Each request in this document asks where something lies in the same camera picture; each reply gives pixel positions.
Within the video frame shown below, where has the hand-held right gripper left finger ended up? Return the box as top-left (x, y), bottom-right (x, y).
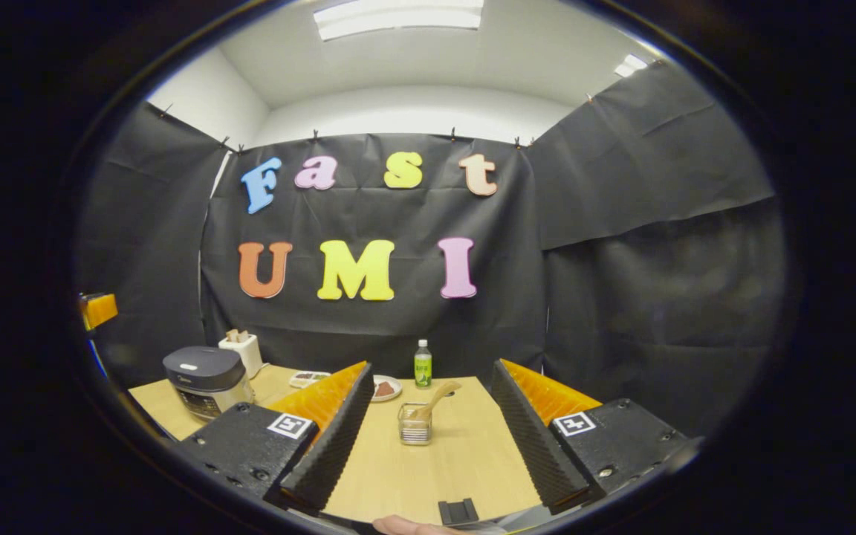
top-left (175, 362), bottom-right (375, 517)

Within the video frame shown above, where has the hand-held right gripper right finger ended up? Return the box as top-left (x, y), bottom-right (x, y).
top-left (491, 360), bottom-right (704, 515)

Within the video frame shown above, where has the clear chopstick holder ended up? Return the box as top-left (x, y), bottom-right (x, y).
top-left (398, 402), bottom-right (433, 446)

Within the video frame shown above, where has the wooden spoon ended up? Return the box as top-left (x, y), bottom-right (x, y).
top-left (406, 381), bottom-right (463, 421)

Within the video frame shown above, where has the grey rice cooker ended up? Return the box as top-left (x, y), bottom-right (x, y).
top-left (163, 346), bottom-right (256, 423)

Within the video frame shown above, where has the white round plate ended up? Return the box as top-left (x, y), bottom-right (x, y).
top-left (371, 374), bottom-right (403, 403)

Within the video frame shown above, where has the green drink bottle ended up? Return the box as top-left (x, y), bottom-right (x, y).
top-left (414, 340), bottom-right (433, 389)

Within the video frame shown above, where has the white toaster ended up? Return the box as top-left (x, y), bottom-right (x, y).
top-left (218, 333), bottom-right (264, 380)

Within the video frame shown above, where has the black backdrop cloth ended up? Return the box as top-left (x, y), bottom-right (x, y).
top-left (75, 61), bottom-right (789, 447)

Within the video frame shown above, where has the large ceiling light panel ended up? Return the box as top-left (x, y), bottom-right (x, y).
top-left (314, 0), bottom-right (485, 42)

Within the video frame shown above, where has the small black bracket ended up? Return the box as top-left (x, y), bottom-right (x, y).
top-left (438, 499), bottom-right (479, 525)

